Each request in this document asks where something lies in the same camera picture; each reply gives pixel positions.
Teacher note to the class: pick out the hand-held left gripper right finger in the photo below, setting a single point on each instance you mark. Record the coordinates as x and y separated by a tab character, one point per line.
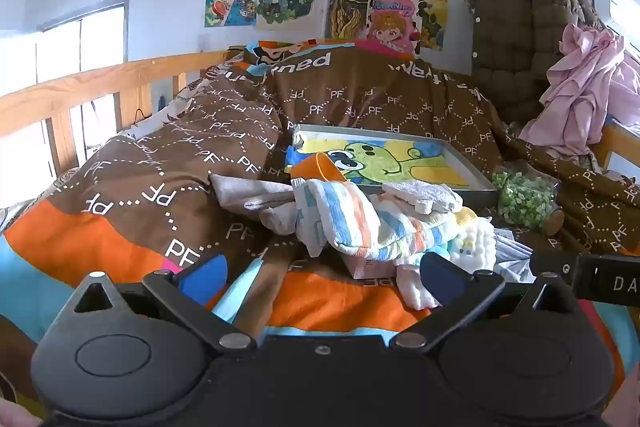
440	279

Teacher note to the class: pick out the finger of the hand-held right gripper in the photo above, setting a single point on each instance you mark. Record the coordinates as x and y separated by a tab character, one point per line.
552	264

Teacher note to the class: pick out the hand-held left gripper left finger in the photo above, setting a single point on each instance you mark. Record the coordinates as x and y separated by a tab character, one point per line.
205	279

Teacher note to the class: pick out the grey metal tray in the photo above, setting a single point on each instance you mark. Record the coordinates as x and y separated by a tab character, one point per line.
480	187

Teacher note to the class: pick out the striped towel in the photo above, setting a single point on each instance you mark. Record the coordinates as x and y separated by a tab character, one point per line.
360	217

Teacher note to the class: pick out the white textured cloth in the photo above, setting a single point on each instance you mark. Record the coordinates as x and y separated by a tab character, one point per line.
415	292

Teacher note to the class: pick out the white plastic wrapper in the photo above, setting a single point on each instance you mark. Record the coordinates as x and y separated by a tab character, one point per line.
512	257

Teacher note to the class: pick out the yellow cloth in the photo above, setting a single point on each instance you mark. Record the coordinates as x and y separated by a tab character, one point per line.
465	217

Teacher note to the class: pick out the white washcloth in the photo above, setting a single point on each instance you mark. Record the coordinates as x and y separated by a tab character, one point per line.
425	196

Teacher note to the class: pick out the grey towel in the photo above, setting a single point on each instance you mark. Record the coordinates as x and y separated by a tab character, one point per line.
250	194

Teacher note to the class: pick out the green frog painting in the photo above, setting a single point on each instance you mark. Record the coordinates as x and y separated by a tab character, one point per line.
400	162

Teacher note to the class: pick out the brown printed blanket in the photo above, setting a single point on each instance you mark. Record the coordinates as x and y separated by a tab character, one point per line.
150	167

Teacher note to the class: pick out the orange plastic cup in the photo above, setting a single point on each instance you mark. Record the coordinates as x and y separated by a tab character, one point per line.
320	167

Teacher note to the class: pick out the pink cloth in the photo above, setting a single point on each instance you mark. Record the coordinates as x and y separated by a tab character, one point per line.
580	92

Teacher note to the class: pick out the brown quilted jacket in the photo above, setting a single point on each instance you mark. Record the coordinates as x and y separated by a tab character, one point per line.
525	37

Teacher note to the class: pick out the white air conditioner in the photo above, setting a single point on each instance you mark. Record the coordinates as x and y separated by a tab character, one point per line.
617	7

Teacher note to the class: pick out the window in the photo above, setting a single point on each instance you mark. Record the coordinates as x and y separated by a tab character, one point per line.
85	42

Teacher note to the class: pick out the wooden bed rail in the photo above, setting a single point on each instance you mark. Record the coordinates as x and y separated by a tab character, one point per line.
100	82
620	142

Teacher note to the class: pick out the white wall socket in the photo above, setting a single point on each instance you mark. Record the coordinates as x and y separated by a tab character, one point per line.
203	42

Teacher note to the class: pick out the pink cow-print wall poster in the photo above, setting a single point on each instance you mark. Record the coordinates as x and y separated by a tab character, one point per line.
392	27

